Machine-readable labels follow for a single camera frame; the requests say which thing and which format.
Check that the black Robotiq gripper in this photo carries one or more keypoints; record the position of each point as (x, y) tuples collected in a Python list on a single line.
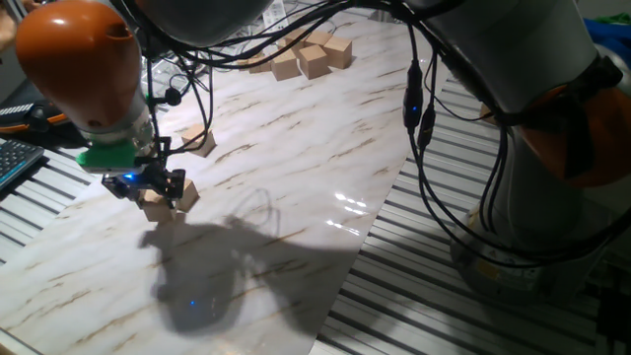
[(143, 180)]

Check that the medium light wooden cube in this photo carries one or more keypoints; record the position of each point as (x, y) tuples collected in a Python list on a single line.
[(207, 148), (189, 197), (158, 212)]

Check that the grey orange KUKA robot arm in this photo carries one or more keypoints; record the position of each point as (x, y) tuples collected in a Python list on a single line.
[(79, 59)]

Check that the black computer keyboard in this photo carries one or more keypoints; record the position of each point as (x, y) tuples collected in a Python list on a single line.
[(17, 160)]

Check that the orange black teach pendant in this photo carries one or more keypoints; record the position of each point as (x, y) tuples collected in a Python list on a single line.
[(20, 111)]

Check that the white marble pattern sheet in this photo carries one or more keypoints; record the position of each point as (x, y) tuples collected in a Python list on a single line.
[(296, 172)]

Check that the small light wooden cube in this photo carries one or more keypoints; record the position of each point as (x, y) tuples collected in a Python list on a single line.
[(254, 67), (265, 64)]

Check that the large light wooden cube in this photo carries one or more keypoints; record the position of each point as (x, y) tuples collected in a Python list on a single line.
[(313, 62), (298, 39), (338, 53), (319, 38), (286, 66)]

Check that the white power strip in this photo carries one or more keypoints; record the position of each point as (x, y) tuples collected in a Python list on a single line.
[(273, 15)]

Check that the brown cardboard box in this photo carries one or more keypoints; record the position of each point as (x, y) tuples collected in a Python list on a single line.
[(487, 114)]

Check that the blue fabric bag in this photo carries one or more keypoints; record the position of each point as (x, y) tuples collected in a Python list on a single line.
[(611, 37)]

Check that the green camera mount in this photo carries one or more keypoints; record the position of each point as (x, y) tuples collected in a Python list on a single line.
[(108, 155)]

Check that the aluminium profile post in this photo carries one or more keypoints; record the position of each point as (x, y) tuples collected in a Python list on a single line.
[(384, 19)]

